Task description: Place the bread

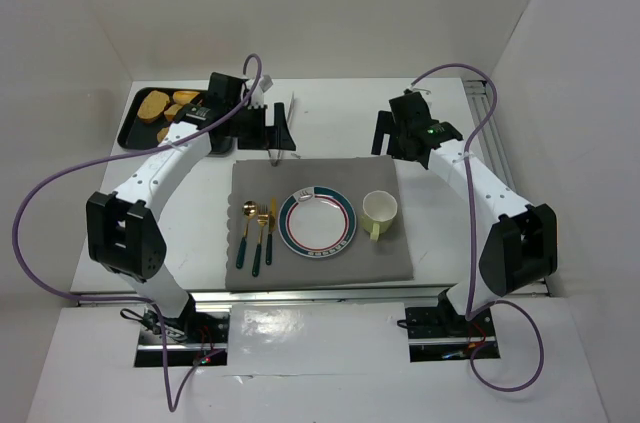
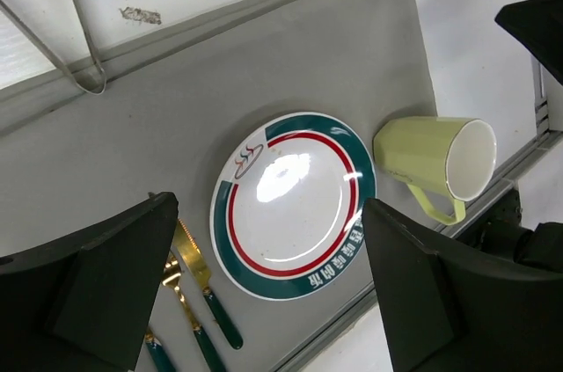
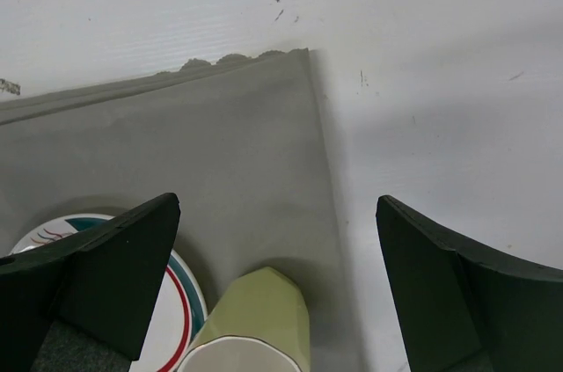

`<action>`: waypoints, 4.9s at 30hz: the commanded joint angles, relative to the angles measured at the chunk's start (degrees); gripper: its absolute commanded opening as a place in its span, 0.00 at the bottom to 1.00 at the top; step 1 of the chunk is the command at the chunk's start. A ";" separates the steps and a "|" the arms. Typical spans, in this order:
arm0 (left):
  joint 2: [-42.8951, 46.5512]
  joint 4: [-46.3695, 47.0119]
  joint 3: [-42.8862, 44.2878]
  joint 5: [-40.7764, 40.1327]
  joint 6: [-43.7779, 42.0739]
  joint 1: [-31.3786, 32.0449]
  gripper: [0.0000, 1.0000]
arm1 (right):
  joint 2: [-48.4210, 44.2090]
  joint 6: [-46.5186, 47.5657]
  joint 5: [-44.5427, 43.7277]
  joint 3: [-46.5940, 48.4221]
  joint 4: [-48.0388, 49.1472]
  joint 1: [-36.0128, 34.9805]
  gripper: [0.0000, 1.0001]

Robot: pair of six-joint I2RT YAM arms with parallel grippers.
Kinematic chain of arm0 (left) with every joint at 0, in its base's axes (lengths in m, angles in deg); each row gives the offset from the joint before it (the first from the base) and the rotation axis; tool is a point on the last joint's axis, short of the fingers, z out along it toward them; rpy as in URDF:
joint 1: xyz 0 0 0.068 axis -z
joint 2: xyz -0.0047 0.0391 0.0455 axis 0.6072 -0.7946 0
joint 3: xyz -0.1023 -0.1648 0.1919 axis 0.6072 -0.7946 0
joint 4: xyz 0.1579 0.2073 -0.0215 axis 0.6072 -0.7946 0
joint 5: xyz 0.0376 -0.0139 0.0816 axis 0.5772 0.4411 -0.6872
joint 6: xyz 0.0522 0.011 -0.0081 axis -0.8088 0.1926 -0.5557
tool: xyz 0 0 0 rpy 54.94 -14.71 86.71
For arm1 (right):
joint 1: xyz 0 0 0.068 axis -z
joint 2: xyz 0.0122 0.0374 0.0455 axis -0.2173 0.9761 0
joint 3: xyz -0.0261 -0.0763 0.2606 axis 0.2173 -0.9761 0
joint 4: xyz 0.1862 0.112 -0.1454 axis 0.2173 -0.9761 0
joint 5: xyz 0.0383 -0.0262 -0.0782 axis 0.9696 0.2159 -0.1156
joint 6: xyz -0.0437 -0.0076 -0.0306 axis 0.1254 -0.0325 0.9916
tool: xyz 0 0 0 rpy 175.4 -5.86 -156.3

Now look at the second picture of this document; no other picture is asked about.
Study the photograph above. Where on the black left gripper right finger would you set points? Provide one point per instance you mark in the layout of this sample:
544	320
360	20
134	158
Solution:
448	306

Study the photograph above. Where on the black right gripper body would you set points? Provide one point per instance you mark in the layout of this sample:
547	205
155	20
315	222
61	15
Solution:
537	25

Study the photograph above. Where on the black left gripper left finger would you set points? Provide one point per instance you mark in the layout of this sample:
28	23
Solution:
82	302

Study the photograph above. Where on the metal bread tongs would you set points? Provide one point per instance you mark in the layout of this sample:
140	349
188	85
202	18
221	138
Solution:
41	36

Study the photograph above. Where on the light green ceramic mug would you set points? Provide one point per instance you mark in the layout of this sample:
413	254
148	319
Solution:
445	162

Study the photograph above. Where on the white plate green red rim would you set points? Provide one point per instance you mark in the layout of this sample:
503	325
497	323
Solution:
285	215

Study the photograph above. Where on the gold fork green handle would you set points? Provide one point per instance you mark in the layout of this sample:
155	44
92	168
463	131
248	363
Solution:
171	279

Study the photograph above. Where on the gold spoon green handle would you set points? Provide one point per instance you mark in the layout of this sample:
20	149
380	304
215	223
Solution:
159	356

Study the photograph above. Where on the gold knife green handle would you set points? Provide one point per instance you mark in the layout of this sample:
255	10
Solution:
197	266

